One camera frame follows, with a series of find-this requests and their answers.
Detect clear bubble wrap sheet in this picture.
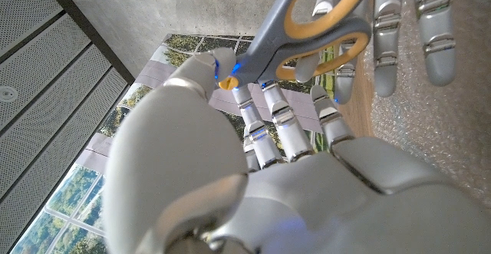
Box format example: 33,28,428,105
360,0,491,205

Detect round white ceiling fixture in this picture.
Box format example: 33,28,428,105
0,86,19,104

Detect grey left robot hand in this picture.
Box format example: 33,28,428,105
101,48,491,254

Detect printed window forest backdrop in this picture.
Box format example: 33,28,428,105
11,34,334,254

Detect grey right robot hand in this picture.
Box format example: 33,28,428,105
295,0,457,105

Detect scissors with orange grey handles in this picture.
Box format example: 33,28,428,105
218,0,375,91

